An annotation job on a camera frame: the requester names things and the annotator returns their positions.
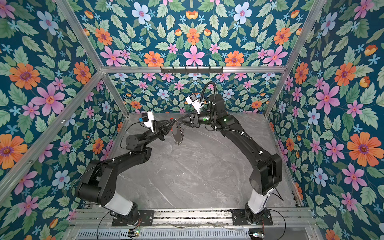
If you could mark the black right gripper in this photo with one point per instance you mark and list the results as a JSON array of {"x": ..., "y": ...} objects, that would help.
[{"x": 195, "y": 120}]

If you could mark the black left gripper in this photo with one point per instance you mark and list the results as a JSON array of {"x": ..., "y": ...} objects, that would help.
[{"x": 158, "y": 132}]

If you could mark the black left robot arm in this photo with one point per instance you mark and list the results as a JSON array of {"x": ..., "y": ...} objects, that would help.
[{"x": 98, "y": 183}]

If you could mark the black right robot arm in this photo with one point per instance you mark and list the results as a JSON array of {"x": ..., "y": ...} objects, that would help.
[{"x": 267, "y": 168}]

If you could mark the aluminium horizontal back bar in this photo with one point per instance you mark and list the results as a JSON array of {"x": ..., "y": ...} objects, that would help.
[{"x": 254, "y": 69}]

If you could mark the aluminium left side bar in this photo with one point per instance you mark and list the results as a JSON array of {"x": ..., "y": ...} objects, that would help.
[{"x": 21, "y": 168}]

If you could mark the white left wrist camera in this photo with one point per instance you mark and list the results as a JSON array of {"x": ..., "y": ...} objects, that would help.
[{"x": 147, "y": 119}]

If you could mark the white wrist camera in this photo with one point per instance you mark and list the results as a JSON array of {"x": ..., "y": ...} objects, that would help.
[
  {"x": 147, "y": 119},
  {"x": 195, "y": 102}
]

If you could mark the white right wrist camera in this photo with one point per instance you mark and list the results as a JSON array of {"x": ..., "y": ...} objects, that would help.
[{"x": 195, "y": 102}]

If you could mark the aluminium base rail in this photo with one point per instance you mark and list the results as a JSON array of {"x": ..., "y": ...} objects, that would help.
[{"x": 194, "y": 218}]

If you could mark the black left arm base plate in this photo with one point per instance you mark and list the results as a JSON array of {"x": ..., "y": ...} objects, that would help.
[{"x": 134, "y": 218}]

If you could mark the white perforated cable tray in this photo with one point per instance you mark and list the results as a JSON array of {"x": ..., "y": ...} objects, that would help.
[{"x": 164, "y": 234}]

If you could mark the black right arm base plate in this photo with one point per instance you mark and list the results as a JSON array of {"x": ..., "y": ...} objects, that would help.
[{"x": 248, "y": 218}]

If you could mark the aluminium corner post left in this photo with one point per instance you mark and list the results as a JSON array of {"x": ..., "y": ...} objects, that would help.
[{"x": 78, "y": 30}]

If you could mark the aluminium corner post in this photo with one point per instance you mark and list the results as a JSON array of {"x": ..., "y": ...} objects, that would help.
[
  {"x": 78, "y": 30},
  {"x": 313, "y": 15}
]

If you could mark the aluminium corner post right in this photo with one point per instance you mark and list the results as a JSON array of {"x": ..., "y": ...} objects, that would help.
[{"x": 313, "y": 15}]

